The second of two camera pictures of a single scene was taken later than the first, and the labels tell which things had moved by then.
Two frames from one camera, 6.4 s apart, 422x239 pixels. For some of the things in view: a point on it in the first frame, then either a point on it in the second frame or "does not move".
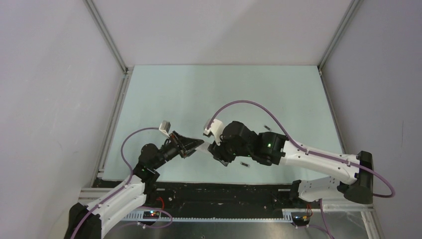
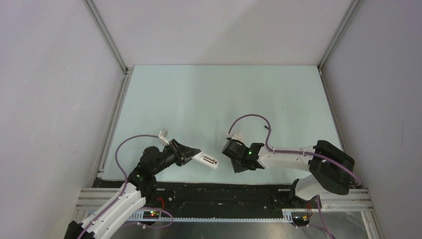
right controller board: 301,218 does not move
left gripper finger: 188,143 -> 185,152
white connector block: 203,150 -> 207,160
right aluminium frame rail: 352,10 does not move
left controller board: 151,214 does not move
